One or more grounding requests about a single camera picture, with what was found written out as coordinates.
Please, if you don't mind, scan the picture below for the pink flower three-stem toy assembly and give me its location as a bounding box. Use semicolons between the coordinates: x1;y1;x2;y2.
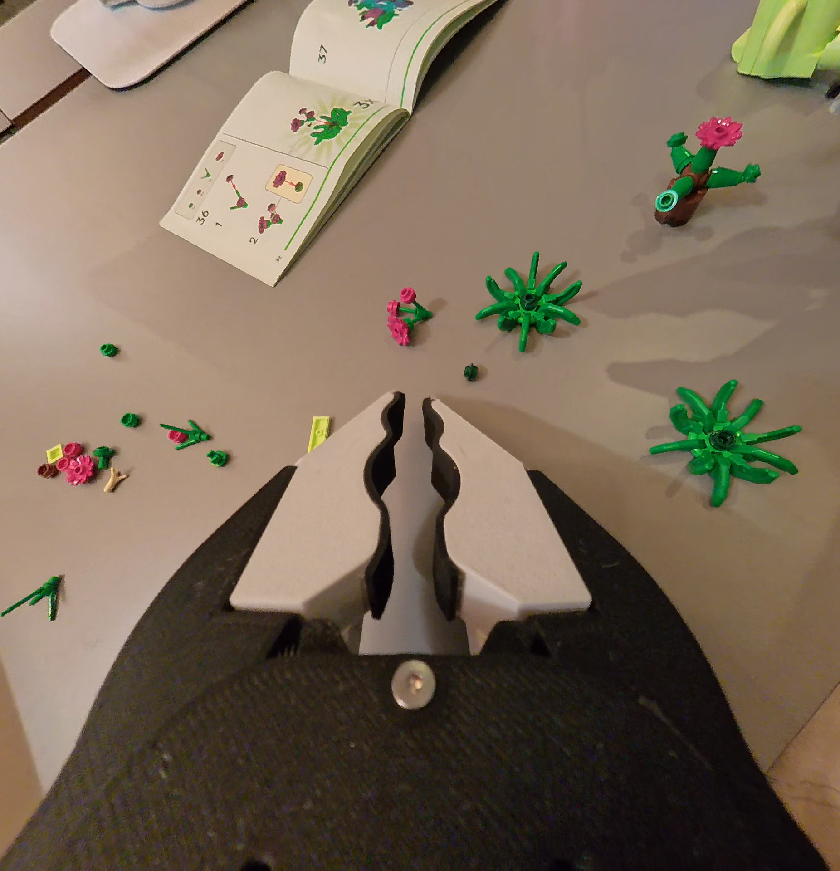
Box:
653;116;762;229

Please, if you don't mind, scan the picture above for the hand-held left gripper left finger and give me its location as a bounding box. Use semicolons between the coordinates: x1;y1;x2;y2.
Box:
228;391;407;656

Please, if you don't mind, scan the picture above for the open instruction booklet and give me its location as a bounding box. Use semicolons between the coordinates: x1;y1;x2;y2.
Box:
159;0;503;288

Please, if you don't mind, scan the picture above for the lime green toy pot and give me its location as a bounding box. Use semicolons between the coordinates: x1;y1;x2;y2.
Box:
731;0;840;79

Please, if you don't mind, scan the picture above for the green spiky toy leaf plant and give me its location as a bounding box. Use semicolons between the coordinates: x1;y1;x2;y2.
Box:
649;379;803;508
476;252;584;353

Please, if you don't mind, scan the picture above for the thin green toy stem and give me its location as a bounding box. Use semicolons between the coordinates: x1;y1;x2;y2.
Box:
1;575;63;621

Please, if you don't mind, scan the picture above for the pink toy flower cluster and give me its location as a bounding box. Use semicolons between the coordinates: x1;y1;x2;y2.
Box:
386;287;435;348

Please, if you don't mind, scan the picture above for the pink toy flower with stem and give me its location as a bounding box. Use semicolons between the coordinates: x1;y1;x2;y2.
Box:
160;420;212;451

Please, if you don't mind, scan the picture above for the grey table mat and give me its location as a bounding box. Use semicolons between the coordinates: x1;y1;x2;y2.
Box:
50;0;251;89

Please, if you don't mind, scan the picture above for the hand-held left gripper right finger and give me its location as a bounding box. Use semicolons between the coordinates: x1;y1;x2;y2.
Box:
421;396;592;656

